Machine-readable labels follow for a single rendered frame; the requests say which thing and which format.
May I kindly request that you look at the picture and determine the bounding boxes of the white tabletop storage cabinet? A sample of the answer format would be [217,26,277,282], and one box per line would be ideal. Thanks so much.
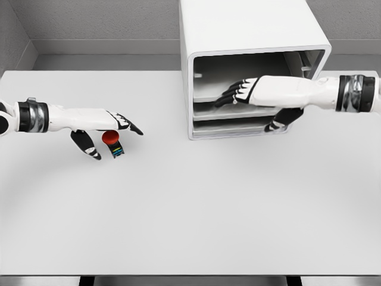
[179,0,333,142]

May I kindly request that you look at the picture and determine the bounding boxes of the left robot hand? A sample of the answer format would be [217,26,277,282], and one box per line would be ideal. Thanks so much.
[65,108,145,161]

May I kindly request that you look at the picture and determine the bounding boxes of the white cabinet drawer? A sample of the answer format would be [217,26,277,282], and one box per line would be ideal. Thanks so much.
[193,94,223,104]
[192,119,292,140]
[193,102,281,122]

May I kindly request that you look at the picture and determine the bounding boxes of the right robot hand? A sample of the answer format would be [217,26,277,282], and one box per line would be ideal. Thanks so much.
[214,74,312,133]

